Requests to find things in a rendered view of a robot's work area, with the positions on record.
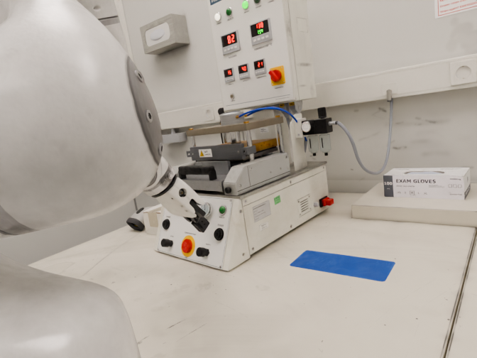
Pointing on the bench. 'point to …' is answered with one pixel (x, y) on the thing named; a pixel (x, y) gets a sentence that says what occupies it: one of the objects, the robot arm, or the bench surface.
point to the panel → (217, 248)
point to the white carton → (427, 182)
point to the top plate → (233, 121)
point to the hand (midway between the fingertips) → (200, 223)
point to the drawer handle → (197, 171)
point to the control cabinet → (265, 64)
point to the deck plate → (264, 185)
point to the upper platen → (262, 146)
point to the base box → (272, 214)
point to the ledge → (417, 208)
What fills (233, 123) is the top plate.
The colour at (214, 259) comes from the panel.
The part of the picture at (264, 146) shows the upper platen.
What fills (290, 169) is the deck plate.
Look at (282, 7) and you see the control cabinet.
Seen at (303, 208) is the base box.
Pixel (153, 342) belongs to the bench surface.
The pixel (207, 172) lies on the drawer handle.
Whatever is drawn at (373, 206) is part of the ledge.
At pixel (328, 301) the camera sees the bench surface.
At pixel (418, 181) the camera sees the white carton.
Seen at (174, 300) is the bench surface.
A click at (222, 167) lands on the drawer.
